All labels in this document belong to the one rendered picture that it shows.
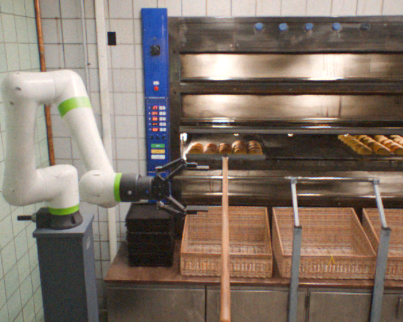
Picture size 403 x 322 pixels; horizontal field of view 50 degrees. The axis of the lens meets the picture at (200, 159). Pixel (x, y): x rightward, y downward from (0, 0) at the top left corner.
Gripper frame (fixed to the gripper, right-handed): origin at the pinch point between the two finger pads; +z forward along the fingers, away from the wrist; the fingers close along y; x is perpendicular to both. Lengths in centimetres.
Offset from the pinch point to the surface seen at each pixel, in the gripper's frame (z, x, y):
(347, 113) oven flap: 85, -155, -1
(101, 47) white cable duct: -74, -151, -42
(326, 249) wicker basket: 75, -142, 90
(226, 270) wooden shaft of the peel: 7.2, -4.9, 30.9
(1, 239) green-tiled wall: -113, -77, 56
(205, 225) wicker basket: -7, -147, 76
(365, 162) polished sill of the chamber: 99, -156, 32
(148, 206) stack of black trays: -44, -135, 59
